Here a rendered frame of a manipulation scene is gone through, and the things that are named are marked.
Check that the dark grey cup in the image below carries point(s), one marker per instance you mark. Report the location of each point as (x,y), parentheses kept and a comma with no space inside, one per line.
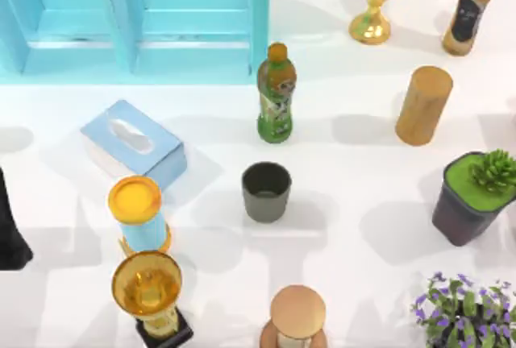
(266,199)

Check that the yellow and blue can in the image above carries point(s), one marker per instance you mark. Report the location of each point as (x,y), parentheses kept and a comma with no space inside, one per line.
(137,215)

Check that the brown bottle with black label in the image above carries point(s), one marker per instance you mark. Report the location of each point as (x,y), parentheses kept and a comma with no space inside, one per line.
(467,17)

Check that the wooden cylinder cup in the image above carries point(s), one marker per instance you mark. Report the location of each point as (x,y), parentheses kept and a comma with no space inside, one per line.
(423,106)

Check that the green bottle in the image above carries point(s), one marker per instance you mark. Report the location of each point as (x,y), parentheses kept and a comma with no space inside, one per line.
(276,98)

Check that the light blue rack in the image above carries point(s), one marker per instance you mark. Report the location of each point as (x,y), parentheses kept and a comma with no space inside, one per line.
(193,21)

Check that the succulent in dark grey pot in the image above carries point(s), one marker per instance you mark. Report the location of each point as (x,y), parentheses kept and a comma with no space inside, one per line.
(463,203)

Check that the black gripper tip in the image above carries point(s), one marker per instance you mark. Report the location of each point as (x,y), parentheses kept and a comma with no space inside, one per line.
(10,235)

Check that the gold trophy on black base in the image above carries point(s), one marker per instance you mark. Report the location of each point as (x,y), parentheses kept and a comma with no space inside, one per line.
(147,287)

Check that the purple flower plant pot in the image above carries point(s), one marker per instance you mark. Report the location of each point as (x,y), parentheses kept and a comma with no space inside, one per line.
(467,316)

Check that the light blue tissue box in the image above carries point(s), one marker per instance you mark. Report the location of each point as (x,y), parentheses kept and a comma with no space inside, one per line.
(161,150)

